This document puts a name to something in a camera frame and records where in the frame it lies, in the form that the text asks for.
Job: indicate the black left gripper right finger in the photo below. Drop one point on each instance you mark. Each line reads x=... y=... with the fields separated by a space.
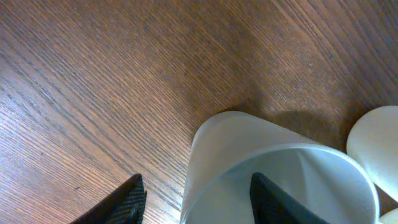
x=272 y=205

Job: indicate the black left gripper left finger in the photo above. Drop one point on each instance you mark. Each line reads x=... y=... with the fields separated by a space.
x=125 y=205

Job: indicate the grey cup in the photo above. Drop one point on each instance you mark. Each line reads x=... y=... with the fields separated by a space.
x=230 y=147

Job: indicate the cream cup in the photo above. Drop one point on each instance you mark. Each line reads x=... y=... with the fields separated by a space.
x=372 y=143

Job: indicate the mint green small bowl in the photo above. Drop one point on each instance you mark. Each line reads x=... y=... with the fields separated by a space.
x=390 y=217

